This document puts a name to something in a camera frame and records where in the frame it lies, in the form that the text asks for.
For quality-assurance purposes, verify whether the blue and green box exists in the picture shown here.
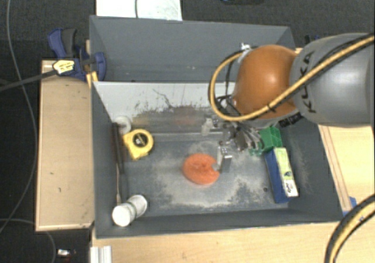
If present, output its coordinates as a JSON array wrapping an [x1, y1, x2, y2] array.
[[263, 146, 300, 205]]

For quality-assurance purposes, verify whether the white plastic bottle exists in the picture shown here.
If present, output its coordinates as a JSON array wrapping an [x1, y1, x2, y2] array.
[[111, 194, 148, 227]]

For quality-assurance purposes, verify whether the pale wood board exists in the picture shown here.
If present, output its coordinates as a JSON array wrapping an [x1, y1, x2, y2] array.
[[35, 59, 96, 232]]

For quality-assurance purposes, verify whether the yellow tape measure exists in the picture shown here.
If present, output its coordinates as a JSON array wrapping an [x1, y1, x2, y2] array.
[[122, 128, 155, 161]]

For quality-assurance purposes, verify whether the grey metal bin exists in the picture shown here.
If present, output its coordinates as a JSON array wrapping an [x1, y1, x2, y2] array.
[[88, 15, 344, 240]]

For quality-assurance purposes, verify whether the green block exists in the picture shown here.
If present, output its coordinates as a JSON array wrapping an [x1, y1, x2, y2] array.
[[258, 126, 283, 150]]

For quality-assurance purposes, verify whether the orange round sponge ring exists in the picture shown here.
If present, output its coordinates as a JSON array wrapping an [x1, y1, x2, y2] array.
[[182, 153, 220, 186]]

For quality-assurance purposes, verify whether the white round roll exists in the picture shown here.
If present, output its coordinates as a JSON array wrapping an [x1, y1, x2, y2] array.
[[114, 115, 133, 134]]

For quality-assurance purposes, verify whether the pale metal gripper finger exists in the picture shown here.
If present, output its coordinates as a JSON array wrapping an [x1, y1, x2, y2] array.
[[216, 146, 234, 174], [201, 118, 220, 136]]

